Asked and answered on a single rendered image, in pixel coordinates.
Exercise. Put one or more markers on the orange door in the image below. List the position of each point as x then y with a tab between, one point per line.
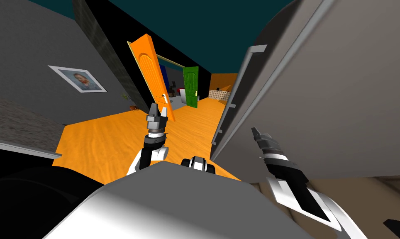
152	73

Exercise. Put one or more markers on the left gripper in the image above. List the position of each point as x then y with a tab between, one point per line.
156	123

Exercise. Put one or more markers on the framed portrait picture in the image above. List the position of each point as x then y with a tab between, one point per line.
79	79

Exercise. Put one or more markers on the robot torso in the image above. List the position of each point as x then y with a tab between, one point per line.
173	205

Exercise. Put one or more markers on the white patterned furniture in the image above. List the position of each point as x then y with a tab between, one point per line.
219	94

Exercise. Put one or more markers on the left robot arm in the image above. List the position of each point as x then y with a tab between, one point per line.
151	156

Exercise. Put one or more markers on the green door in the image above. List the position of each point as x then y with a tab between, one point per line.
190	87

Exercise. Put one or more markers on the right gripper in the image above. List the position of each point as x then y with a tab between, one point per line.
269	145

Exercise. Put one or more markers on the small potted plant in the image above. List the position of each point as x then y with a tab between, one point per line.
129	101

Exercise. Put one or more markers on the grey fridge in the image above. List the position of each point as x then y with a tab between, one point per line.
336	99

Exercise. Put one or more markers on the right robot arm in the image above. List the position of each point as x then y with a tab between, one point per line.
293	179

